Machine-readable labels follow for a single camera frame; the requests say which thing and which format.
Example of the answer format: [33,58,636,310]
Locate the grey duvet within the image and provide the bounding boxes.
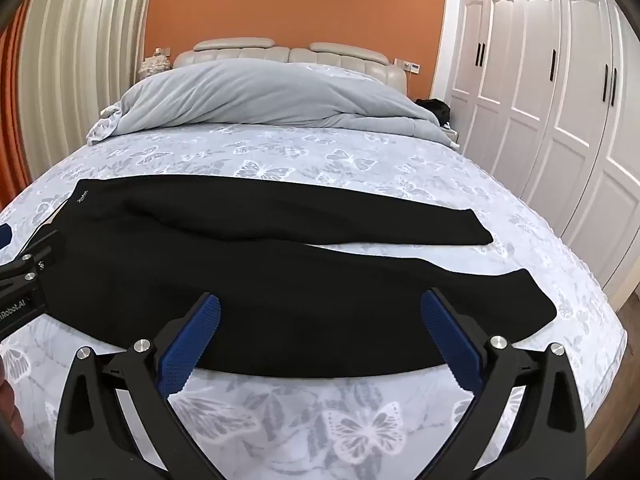
[86,58,461,148]

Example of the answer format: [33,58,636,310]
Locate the white ornament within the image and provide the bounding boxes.
[141,56,171,79]

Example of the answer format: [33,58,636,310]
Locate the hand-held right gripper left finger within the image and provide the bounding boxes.
[52,292,223,480]

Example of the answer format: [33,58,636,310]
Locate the orange curtain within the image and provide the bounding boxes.
[0,10,38,211]

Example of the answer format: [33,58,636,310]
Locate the white wardrobe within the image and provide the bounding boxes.
[447,0,640,301]

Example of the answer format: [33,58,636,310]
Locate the cream curtain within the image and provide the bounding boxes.
[17,0,161,181]

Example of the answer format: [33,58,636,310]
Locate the person's left hand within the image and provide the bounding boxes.
[0,350,25,436]

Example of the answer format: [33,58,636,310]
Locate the beige padded headboard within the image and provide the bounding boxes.
[172,36,408,98]

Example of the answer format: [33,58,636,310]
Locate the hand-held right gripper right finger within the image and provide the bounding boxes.
[420,287,588,480]

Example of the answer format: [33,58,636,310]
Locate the black bag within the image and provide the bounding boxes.
[415,98,453,126]

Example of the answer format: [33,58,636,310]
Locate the black pants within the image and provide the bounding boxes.
[37,176,558,380]

